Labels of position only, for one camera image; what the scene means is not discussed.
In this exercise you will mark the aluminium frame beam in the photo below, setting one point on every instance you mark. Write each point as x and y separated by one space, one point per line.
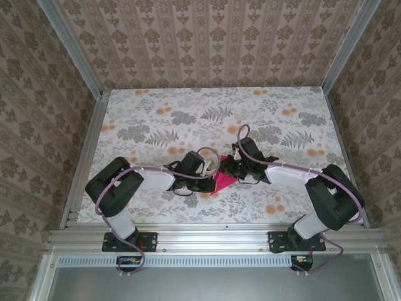
44 279
383 276

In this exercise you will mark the pink cloth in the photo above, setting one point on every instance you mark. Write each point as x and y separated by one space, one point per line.
224 185

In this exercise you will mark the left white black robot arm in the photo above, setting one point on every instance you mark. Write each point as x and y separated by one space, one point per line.
116 191

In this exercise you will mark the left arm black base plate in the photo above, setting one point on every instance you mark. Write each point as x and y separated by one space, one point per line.
150 241

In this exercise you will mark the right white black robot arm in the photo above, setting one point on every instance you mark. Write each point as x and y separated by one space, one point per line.
332 197

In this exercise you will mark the aluminium frame post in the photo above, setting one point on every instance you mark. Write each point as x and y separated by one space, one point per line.
346 47
73 50

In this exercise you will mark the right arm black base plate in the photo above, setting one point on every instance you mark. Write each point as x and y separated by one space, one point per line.
277 243

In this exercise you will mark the long aluminium mounting rail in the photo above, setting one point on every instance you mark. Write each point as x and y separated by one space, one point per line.
213 239

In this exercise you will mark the aluminium table side rail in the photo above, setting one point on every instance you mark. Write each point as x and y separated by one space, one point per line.
88 150
341 141

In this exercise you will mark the black controller board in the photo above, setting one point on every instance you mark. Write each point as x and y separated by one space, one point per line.
305 266
127 266

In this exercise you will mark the grey metal sheet panel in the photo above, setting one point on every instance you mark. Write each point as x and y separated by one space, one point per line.
219 285

